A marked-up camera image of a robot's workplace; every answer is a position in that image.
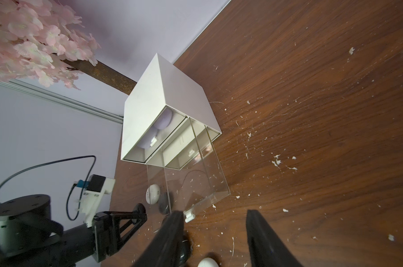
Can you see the black earphone case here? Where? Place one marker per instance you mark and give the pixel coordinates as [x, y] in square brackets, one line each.
[186, 251]
[163, 204]

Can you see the clear drawer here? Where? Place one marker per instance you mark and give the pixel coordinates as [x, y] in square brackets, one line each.
[187, 168]

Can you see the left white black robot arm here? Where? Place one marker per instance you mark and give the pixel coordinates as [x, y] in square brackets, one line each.
[30, 238]

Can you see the pink blossom artificial tree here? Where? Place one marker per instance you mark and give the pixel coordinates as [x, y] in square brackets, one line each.
[42, 40]

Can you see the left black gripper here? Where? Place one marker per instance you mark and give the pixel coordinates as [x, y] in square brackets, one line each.
[114, 229]

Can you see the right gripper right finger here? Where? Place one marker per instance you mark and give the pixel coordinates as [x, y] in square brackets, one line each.
[265, 247]

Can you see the purple earphone case top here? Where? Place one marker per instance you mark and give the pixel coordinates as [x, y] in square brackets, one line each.
[163, 120]

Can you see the white three-drawer cabinet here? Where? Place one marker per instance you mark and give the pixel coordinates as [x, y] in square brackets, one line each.
[161, 86]

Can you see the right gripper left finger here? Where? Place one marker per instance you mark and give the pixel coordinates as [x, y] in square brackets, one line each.
[165, 248]

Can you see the white round earphone case top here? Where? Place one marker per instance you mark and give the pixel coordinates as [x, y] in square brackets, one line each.
[153, 194]

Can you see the purple earphone case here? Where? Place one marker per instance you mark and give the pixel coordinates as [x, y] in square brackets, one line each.
[148, 139]
[163, 120]

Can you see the white round earphone case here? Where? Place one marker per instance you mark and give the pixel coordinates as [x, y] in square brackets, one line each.
[153, 194]
[208, 262]

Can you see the white round earphone case bottom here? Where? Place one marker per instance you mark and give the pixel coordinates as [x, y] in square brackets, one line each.
[208, 262]

